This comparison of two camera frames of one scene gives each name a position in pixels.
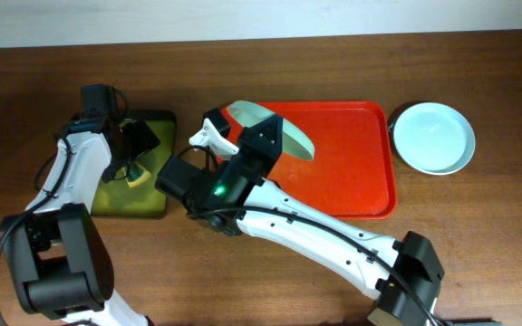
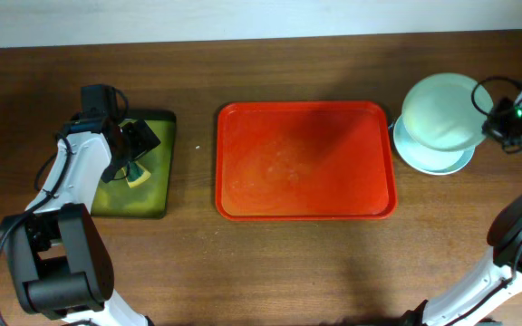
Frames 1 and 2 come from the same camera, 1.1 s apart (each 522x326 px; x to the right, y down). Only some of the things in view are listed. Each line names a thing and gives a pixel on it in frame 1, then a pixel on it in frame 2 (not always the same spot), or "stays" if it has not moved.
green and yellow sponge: (134, 174) stays
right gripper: (256, 146) → (496, 120)
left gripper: (132, 139) stays
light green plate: (294, 141) → (438, 111)
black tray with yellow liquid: (147, 198) stays
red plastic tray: (351, 174) stays
